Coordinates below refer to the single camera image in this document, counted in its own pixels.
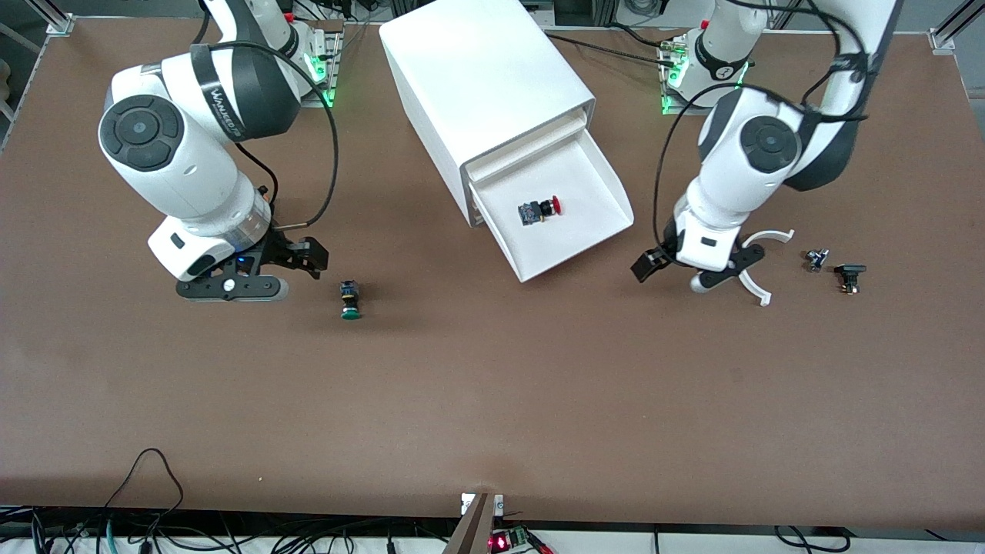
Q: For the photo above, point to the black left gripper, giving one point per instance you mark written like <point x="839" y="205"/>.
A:
<point x="663" y="253"/>

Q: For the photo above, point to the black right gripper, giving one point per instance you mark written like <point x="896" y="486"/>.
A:
<point x="282" y="248"/>

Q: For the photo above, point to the red push button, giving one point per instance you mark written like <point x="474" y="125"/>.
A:
<point x="539" y="210"/>

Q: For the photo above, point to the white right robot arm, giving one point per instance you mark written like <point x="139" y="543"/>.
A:
<point x="192" y="177"/>

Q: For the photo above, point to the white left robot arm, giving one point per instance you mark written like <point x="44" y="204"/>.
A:
<point x="754" y="169"/>

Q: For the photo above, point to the green push button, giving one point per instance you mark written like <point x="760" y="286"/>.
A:
<point x="350" y="300"/>

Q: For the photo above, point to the white curved plastic arc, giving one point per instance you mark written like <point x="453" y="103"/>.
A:
<point x="760" y="292"/>

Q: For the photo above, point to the small grey black component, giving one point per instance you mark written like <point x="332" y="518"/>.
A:
<point x="816" y="260"/>

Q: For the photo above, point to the circuit board with red light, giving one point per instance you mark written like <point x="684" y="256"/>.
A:
<point x="509" y="540"/>

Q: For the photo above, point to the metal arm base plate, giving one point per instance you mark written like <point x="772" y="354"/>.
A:
<point x="332" y="69"/>
<point x="668" y="96"/>

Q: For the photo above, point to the black switch component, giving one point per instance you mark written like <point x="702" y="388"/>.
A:
<point x="849" y="271"/>

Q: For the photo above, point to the grey camera post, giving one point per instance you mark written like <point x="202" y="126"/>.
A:
<point x="471" y="531"/>

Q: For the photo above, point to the aluminium frame profile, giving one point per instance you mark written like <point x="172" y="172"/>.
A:
<point x="950" y="35"/>

